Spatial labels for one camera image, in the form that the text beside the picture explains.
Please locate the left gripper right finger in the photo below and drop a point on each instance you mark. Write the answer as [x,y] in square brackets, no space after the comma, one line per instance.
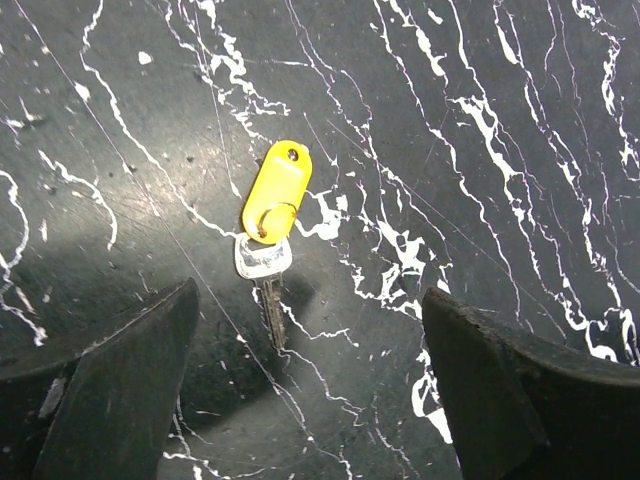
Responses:
[521,407]

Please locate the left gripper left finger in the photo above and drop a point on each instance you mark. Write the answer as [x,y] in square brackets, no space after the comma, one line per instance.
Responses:
[98,403]

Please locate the key with yellow tag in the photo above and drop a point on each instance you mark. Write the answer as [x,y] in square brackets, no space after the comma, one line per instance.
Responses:
[262,252]

